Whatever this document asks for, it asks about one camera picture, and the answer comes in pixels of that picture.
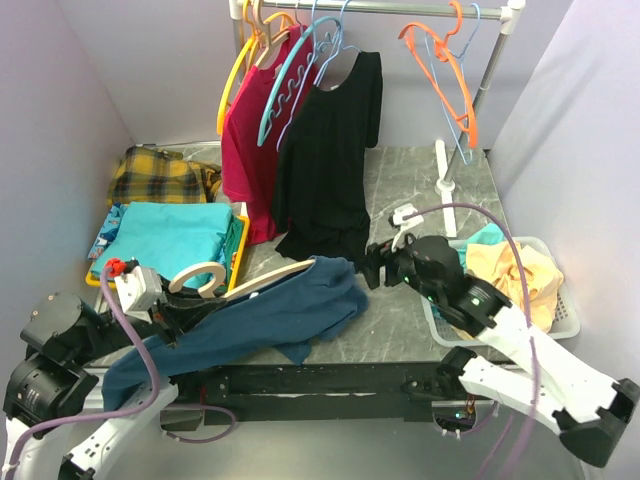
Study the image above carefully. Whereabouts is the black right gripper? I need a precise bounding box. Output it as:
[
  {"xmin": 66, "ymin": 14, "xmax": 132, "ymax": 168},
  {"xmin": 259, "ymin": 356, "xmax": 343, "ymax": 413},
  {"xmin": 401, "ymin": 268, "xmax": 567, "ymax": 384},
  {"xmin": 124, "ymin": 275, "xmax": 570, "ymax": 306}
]
[{"xmin": 355, "ymin": 227, "xmax": 443, "ymax": 304}]

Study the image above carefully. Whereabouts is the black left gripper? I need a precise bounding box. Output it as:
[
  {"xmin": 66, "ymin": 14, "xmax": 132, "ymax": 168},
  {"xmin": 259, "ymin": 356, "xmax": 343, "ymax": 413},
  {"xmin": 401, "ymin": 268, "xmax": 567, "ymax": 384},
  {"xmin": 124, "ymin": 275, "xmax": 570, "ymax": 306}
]
[{"xmin": 70, "ymin": 270, "xmax": 227, "ymax": 363}]

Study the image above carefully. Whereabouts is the wooden hanger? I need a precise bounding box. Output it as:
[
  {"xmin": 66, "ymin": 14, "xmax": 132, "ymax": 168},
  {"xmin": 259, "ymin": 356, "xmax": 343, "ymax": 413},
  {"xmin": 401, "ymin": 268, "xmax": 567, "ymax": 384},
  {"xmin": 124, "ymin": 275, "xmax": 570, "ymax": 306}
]
[{"xmin": 168, "ymin": 259, "xmax": 315, "ymax": 300}]

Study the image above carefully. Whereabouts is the dark blue shirt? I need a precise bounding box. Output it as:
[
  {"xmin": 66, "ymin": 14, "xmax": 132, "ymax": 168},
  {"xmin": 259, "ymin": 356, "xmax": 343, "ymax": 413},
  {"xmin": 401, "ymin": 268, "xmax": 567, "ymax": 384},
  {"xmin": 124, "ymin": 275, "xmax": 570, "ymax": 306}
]
[{"xmin": 101, "ymin": 255, "xmax": 371, "ymax": 412}]

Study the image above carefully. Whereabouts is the turquoise t shirt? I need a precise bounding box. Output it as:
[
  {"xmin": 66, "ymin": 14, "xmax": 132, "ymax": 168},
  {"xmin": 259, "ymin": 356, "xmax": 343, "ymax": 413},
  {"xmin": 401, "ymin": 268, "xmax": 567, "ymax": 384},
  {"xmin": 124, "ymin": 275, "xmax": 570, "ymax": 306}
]
[{"xmin": 459, "ymin": 223, "xmax": 505, "ymax": 251}]

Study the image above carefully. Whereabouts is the cream beige shirt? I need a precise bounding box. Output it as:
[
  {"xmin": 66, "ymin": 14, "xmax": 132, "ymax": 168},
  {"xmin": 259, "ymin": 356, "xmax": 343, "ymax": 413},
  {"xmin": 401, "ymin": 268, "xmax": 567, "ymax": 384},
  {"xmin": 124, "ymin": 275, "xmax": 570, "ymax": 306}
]
[{"xmin": 465, "ymin": 241, "xmax": 564, "ymax": 333}]

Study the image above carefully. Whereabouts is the light blue wavy hanger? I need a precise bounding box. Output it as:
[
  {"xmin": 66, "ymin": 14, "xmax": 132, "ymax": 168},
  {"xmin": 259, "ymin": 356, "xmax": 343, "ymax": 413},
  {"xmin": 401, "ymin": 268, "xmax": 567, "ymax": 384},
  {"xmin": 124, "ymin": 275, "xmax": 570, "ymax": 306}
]
[{"xmin": 257, "ymin": 21, "xmax": 336, "ymax": 147}]

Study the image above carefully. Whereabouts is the pale blue wire hanger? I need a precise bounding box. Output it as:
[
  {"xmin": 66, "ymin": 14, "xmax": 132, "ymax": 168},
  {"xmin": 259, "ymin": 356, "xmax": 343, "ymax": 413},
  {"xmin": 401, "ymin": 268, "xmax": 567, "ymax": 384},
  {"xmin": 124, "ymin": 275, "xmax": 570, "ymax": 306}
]
[{"xmin": 276, "ymin": 1, "xmax": 342, "ymax": 151}]

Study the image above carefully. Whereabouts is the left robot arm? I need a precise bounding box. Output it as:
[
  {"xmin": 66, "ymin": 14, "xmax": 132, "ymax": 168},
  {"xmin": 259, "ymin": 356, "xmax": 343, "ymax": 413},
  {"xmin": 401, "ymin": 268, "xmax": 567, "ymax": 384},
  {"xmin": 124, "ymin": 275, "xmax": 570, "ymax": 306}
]
[{"xmin": 1, "ymin": 293, "xmax": 225, "ymax": 479}]

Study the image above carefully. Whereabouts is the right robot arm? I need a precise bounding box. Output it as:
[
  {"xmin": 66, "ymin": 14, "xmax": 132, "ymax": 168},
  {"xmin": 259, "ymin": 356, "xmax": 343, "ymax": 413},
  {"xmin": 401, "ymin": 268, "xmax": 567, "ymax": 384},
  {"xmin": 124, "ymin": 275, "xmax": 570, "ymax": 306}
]
[{"xmin": 363, "ymin": 234, "xmax": 639, "ymax": 468}]

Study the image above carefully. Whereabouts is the black shirt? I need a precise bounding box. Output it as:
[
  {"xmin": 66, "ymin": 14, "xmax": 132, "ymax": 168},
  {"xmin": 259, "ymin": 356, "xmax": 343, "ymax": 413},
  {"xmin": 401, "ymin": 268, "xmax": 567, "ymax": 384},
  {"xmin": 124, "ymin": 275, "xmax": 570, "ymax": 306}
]
[{"xmin": 271, "ymin": 52, "xmax": 383, "ymax": 265}]

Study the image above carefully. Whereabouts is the yellow plaid shirt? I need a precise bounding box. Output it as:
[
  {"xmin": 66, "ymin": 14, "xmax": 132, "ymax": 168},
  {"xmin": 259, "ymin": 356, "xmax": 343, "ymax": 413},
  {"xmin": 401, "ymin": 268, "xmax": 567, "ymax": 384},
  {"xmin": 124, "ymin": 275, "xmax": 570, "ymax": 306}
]
[{"xmin": 107, "ymin": 146, "xmax": 222, "ymax": 205}]

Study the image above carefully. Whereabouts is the magenta pink shirt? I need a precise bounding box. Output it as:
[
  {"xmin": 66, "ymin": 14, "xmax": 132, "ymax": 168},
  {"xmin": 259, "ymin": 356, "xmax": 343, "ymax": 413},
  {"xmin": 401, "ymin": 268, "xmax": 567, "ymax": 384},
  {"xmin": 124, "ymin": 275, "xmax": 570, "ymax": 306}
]
[{"xmin": 221, "ymin": 26, "xmax": 316, "ymax": 245}]

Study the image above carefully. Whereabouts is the orange plastic hanger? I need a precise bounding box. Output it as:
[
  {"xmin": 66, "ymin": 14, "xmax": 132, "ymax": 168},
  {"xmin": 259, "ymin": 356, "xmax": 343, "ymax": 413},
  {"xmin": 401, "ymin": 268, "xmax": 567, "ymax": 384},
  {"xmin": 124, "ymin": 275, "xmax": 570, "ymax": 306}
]
[{"xmin": 398, "ymin": 1, "xmax": 481, "ymax": 148}]

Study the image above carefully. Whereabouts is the yellow plastic hanger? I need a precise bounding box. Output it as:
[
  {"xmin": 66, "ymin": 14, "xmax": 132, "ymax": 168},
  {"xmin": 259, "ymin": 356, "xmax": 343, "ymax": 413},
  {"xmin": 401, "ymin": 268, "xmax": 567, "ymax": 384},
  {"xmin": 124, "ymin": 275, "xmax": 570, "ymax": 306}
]
[{"xmin": 216, "ymin": 1, "xmax": 282, "ymax": 135}]

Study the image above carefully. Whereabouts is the beige hanger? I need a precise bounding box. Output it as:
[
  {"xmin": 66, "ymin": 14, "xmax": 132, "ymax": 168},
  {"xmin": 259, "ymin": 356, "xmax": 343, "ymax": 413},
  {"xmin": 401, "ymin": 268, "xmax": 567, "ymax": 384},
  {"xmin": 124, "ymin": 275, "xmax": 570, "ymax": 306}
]
[{"xmin": 251, "ymin": 0, "xmax": 294, "ymax": 68}]

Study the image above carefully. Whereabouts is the folded turquoise cloth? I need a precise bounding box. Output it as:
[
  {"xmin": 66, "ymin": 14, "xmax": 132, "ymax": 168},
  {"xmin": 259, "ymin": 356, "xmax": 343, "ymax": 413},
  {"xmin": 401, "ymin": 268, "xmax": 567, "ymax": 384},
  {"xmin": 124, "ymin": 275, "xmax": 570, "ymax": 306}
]
[{"xmin": 91, "ymin": 202, "xmax": 235, "ymax": 280}]

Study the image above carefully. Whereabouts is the green printed garment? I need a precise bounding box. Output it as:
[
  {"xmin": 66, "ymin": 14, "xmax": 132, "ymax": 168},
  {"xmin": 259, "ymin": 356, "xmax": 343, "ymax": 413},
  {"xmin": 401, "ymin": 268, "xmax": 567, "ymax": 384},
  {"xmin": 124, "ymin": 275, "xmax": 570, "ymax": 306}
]
[{"xmin": 216, "ymin": 215, "xmax": 244, "ymax": 284}]

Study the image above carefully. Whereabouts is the yellow plastic tray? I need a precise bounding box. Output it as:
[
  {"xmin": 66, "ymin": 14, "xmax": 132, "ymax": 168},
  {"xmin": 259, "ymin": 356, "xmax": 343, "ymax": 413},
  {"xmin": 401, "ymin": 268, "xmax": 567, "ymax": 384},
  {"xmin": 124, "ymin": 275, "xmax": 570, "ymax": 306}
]
[{"xmin": 216, "ymin": 215, "xmax": 250, "ymax": 294}]

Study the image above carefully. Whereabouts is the blue patterned cloth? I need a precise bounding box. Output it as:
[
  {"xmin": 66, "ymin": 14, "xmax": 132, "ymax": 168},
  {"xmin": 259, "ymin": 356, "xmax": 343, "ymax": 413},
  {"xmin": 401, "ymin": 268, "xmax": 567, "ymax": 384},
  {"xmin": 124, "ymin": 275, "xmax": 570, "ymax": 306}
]
[{"xmin": 87, "ymin": 203, "xmax": 127, "ymax": 261}]

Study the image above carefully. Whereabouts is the black base bar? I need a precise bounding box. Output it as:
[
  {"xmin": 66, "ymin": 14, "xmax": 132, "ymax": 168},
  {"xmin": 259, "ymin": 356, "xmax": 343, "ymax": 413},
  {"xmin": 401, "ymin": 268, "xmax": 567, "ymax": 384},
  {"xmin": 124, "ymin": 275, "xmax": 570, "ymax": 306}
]
[{"xmin": 171, "ymin": 362, "xmax": 473, "ymax": 422}]

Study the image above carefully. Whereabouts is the white perforated plastic basket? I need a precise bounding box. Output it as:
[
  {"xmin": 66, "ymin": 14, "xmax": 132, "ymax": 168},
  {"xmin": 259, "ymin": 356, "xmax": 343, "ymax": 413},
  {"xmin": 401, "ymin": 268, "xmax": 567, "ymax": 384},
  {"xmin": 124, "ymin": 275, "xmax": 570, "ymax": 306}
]
[{"xmin": 421, "ymin": 236, "xmax": 581, "ymax": 348}]

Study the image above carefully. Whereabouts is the white clothes rack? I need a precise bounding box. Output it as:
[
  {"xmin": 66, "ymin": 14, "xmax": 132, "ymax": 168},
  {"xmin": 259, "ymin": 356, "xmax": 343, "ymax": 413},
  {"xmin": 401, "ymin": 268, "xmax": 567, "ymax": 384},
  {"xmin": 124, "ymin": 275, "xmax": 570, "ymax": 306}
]
[{"xmin": 257, "ymin": 1, "xmax": 526, "ymax": 238}]

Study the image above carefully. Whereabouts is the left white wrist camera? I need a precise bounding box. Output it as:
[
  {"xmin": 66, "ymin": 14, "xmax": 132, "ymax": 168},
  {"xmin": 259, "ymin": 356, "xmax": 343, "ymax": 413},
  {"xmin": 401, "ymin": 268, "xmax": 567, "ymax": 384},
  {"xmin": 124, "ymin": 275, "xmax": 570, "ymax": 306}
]
[{"xmin": 106, "ymin": 258, "xmax": 163, "ymax": 322}]

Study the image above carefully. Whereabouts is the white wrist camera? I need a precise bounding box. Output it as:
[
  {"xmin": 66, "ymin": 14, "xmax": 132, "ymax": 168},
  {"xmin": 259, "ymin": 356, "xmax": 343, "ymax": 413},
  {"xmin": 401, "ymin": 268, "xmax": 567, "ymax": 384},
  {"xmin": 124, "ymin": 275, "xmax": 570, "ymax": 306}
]
[
  {"xmin": 389, "ymin": 203, "xmax": 424, "ymax": 252},
  {"xmin": 106, "ymin": 258, "xmax": 163, "ymax": 322}
]

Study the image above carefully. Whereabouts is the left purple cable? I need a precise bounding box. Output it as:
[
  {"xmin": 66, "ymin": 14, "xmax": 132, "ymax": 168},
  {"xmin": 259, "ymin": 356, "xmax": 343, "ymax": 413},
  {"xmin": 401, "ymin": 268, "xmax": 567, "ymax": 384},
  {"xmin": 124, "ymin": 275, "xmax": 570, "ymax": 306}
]
[{"xmin": 0, "ymin": 267, "xmax": 236, "ymax": 476}]

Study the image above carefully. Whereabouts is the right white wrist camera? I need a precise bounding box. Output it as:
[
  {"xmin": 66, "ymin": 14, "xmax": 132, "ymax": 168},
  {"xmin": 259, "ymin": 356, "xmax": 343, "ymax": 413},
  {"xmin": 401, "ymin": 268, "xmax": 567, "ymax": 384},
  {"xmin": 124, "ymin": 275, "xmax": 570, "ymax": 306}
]
[{"xmin": 389, "ymin": 203, "xmax": 424, "ymax": 252}]

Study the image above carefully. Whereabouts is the thin blue wire hanger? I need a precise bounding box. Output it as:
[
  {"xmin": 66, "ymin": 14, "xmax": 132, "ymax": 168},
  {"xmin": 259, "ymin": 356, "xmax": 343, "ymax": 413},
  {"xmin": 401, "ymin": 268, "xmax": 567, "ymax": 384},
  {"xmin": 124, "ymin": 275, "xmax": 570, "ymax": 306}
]
[{"xmin": 423, "ymin": 1, "xmax": 481, "ymax": 165}]

